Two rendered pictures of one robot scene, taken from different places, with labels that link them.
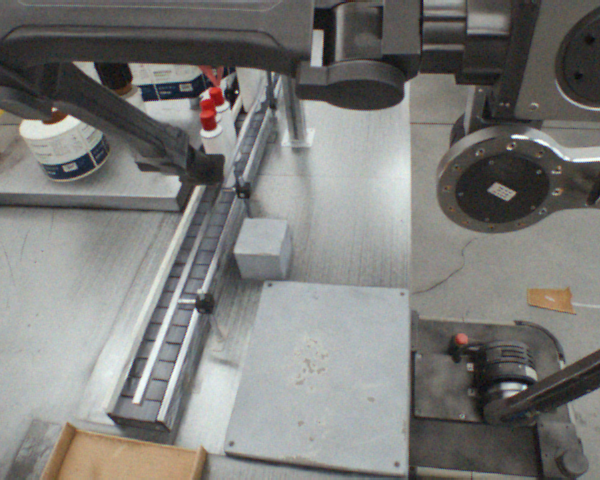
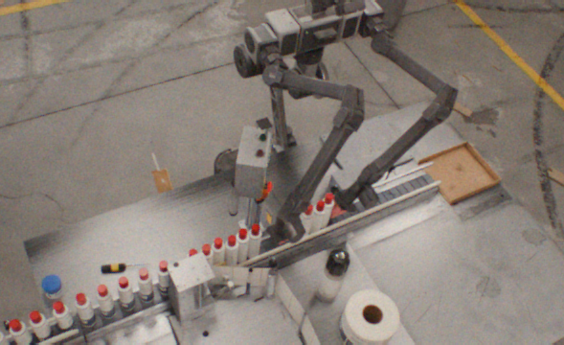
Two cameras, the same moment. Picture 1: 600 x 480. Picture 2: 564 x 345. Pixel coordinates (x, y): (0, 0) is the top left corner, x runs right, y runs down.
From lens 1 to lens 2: 2.72 m
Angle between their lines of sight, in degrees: 75
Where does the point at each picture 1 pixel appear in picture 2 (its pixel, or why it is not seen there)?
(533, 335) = (223, 163)
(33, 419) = (462, 220)
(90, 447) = (448, 195)
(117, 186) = (362, 278)
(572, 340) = (187, 166)
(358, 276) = not seen: hidden behind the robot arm
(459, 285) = not seen: hidden behind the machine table
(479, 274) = not seen: hidden behind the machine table
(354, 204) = (285, 174)
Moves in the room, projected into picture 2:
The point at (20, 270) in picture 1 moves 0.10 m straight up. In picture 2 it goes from (435, 295) to (442, 285)
